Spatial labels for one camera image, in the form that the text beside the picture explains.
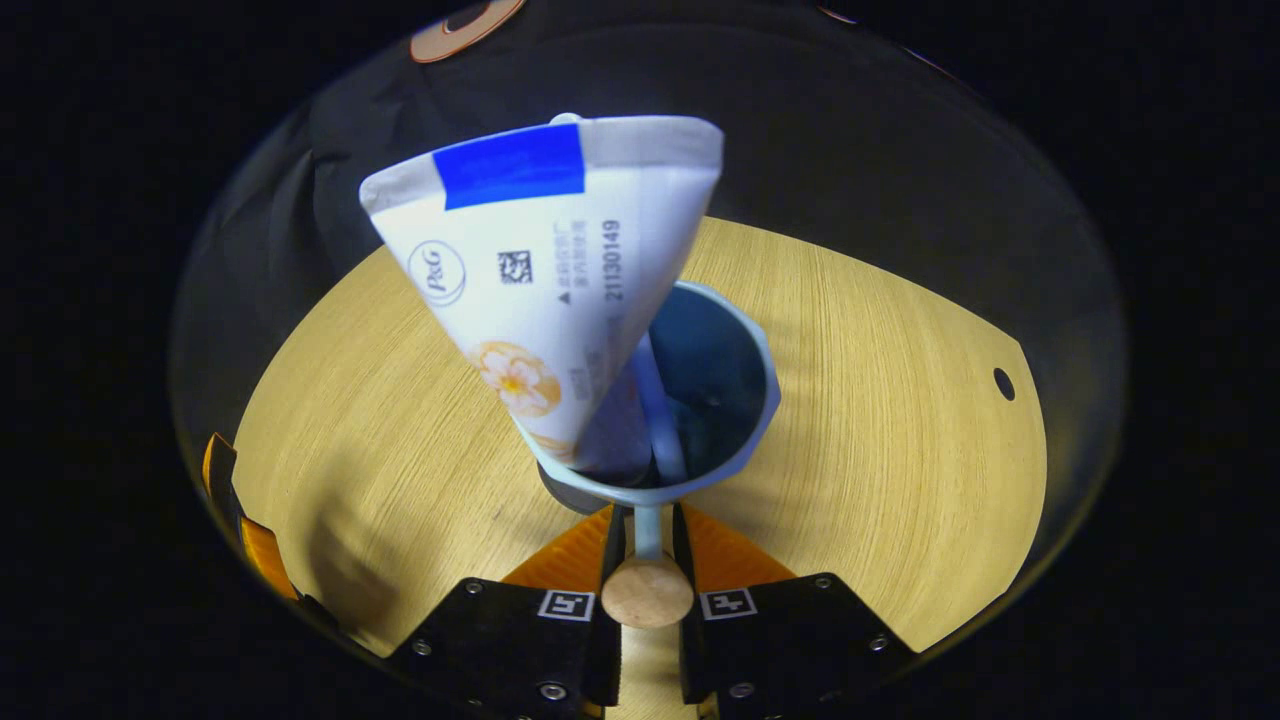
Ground white toothbrush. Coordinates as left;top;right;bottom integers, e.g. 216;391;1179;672
548;112;691;486

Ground black backdrop cloth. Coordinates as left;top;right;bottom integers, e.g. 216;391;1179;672
170;0;1126;471

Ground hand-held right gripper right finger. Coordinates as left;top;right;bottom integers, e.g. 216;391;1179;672
672;502;916;720

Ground dark brown round coaster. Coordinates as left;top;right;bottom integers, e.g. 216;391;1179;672
538;465;603;517

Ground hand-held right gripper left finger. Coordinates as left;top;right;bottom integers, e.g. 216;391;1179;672
385;503;629;720

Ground white toothpaste tube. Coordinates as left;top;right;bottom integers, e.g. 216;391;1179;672
358;115;725;476

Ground pale blue cup wooden handle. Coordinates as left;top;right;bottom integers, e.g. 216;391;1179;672
520;280;783;631

